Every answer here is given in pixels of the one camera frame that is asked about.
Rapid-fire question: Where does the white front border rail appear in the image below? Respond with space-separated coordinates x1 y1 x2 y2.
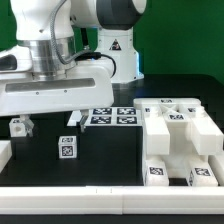
0 186 224 215

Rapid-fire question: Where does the white right border block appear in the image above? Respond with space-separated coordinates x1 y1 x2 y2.
209 154 224 187

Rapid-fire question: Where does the white border block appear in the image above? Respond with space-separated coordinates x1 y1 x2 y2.
209 154 224 187
0 140 12 173

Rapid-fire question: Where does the white left border block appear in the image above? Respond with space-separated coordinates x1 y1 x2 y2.
0 140 12 173

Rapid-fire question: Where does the white flat chair panel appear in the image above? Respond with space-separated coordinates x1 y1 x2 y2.
67 106 144 128

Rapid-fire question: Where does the small white tagged cube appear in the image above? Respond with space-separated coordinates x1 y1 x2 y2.
58 136 77 159

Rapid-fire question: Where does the small white cube with hole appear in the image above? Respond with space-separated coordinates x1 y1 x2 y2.
9 118 26 137

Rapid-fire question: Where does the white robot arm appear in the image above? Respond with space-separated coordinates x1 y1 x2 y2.
0 0 147 137

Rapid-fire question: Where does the white chair seat block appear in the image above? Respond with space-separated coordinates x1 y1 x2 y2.
142 113 224 178

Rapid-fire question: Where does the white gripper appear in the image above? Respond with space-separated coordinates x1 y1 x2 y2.
0 44 115 138

